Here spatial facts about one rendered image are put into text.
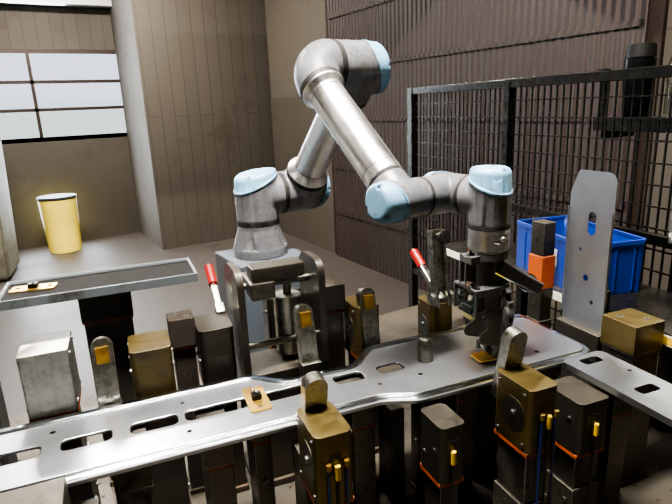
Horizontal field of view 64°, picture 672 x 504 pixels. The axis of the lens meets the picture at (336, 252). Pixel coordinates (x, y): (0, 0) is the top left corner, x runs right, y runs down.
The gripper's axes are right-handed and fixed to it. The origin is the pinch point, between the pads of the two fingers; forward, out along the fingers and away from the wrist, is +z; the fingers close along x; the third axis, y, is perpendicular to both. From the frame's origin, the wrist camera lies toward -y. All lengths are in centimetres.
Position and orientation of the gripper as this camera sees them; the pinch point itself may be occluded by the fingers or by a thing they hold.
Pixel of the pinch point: (493, 346)
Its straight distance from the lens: 112.2
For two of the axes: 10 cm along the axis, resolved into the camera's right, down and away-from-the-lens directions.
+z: 0.4, 9.6, 2.7
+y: -9.3, 1.4, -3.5
